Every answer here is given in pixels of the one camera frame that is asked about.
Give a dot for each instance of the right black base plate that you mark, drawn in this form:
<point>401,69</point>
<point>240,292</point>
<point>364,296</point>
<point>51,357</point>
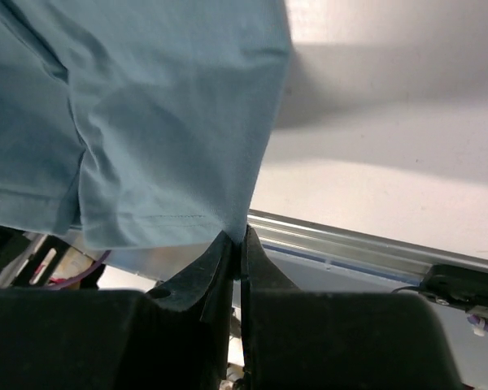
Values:
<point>460,287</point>

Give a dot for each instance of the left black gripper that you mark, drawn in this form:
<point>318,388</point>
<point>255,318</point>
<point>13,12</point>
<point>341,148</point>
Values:
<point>32,260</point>

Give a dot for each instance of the aluminium rail frame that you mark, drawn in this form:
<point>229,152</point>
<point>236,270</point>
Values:
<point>312,244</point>

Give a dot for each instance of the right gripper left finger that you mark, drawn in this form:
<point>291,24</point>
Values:
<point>173,337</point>

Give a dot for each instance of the teal blue t shirt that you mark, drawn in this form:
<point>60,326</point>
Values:
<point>139,123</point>

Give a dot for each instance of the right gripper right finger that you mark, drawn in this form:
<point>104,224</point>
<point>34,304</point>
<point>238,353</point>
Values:
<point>293,339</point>

